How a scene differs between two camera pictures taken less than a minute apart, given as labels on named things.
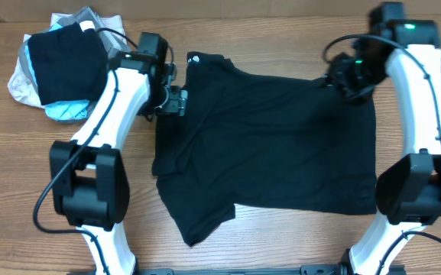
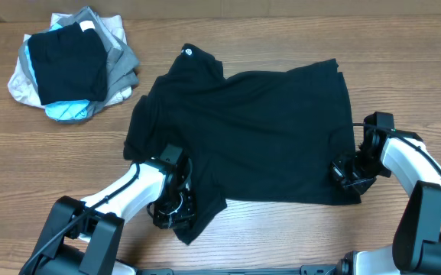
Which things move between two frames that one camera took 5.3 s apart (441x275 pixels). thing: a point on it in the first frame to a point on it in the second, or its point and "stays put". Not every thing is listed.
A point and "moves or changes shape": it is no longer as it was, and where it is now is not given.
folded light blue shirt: (74, 109) stays put
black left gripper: (176, 105) to (182, 221)
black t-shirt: (277, 143) moves or changes shape
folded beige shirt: (115, 21) stays put
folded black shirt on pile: (70, 65) stays put
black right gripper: (336, 73) to (337, 169)
